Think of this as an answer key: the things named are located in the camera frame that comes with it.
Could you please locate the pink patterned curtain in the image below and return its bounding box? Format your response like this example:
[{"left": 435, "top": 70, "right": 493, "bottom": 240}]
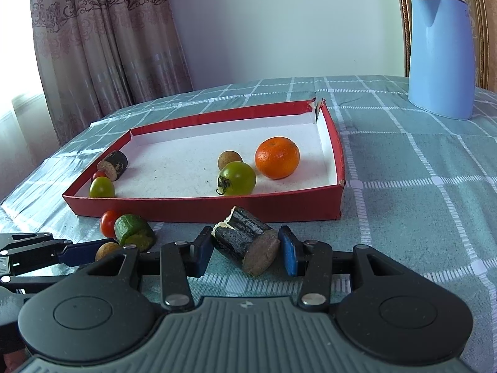
[{"left": 30, "top": 0, "right": 194, "bottom": 147}]

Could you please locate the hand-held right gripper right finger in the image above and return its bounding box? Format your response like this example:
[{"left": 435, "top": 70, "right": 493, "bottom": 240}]
[{"left": 279, "top": 225, "right": 408, "bottom": 312}]

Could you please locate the small green tomato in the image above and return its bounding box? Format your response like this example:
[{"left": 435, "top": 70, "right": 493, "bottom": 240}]
[{"left": 89, "top": 177, "right": 116, "bottom": 199}]

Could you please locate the bright window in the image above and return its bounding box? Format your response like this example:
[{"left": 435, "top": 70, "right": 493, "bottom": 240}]
[{"left": 0, "top": 0, "right": 49, "bottom": 203}]

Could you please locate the red cardboard box tray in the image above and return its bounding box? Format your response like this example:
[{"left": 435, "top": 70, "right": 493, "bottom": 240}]
[{"left": 62, "top": 99, "right": 346, "bottom": 222}]

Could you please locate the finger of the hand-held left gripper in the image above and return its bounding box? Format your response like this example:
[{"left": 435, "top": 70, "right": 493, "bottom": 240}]
[
  {"left": 0, "top": 274, "right": 55, "bottom": 301},
  {"left": 0, "top": 232, "right": 98, "bottom": 269}
]

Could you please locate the brown longan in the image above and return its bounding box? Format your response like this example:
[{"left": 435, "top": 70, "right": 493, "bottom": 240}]
[
  {"left": 95, "top": 242, "right": 122, "bottom": 262},
  {"left": 217, "top": 151, "right": 244, "bottom": 172}
]

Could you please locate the green cucumber piece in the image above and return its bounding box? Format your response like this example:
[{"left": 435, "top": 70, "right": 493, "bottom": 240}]
[{"left": 114, "top": 214, "right": 157, "bottom": 252}]

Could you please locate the dark eggplant piece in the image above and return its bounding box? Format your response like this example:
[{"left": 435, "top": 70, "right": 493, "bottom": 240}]
[{"left": 97, "top": 150, "right": 129, "bottom": 182}]

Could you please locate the light blue kettle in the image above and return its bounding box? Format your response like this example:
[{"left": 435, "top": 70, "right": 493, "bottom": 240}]
[{"left": 408, "top": 0, "right": 479, "bottom": 121}]

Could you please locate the large green tomato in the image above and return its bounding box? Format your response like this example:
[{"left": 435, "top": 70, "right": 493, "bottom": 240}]
[{"left": 216, "top": 161, "right": 257, "bottom": 197}]

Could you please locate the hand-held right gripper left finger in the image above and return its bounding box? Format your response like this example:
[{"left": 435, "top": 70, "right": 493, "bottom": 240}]
[{"left": 80, "top": 226, "right": 213, "bottom": 312}]

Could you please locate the green checked tablecloth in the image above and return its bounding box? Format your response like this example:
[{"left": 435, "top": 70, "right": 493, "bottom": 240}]
[{"left": 0, "top": 75, "right": 497, "bottom": 373}]

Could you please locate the long dark sugarcane piece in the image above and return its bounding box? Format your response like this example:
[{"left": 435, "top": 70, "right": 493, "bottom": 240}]
[{"left": 211, "top": 206, "right": 281, "bottom": 278}]

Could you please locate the orange mandarin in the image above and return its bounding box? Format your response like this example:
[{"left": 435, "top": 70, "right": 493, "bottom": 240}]
[{"left": 255, "top": 137, "right": 301, "bottom": 180}]

